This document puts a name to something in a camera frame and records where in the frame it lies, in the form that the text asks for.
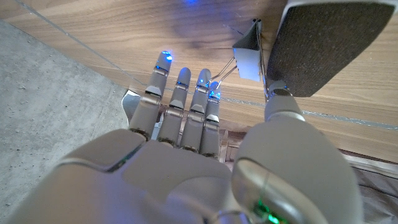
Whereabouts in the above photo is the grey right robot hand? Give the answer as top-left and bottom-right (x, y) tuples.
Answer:
(4, 50), (365, 224)

